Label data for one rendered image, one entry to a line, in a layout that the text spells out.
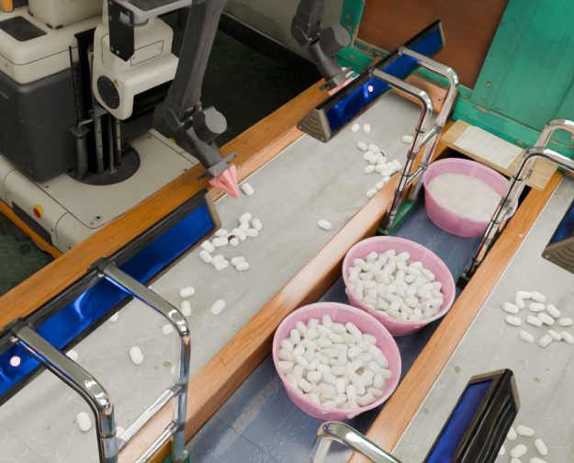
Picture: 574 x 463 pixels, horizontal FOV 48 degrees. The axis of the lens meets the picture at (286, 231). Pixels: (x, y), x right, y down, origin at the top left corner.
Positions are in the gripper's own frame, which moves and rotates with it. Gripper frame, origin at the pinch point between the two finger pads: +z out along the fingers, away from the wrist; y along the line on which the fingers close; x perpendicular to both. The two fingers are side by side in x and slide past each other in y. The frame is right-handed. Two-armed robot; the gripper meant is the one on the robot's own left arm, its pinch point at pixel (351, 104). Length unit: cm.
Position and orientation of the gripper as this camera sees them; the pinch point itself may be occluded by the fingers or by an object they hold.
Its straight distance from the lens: 187.6
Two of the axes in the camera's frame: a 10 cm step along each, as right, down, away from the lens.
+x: -6.3, 2.4, 7.4
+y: 5.7, -5.1, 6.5
